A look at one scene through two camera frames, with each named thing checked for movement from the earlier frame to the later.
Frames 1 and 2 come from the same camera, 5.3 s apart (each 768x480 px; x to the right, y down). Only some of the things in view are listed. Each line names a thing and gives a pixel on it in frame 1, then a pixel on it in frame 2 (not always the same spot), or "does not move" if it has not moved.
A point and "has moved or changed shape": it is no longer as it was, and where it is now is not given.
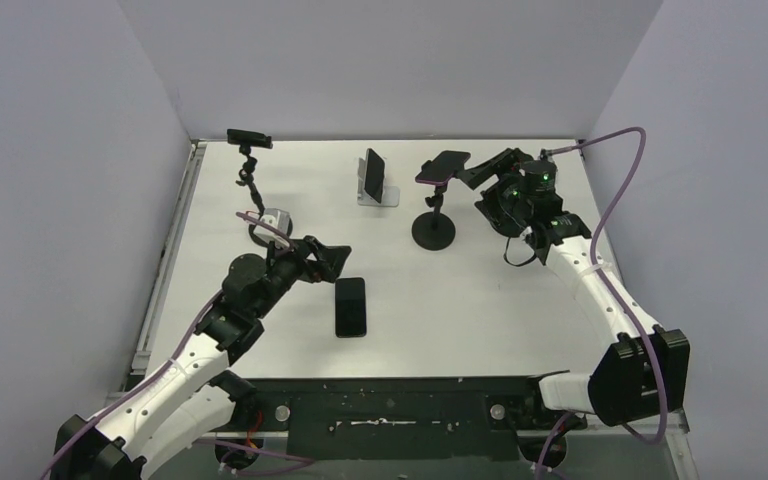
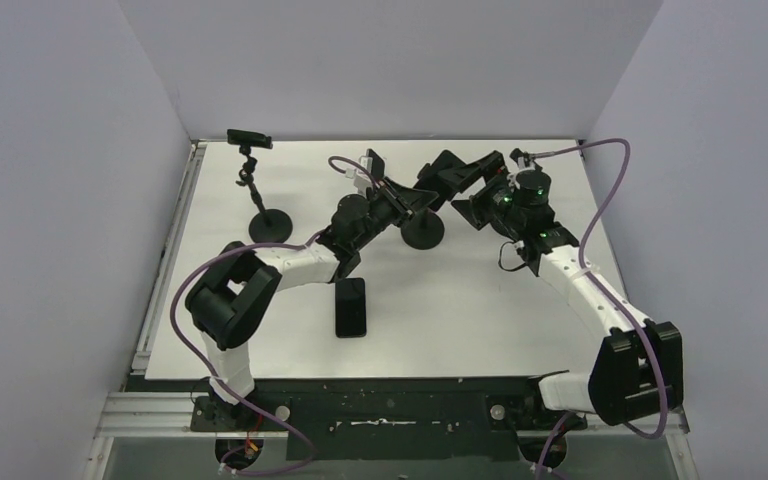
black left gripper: [331, 257] -> [404, 200]
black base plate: [458, 417] does not move
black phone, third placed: [374, 178] does not move
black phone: [350, 307] does not move
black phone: [442, 166] has moved or changed shape
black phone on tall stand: [249, 138] does not move
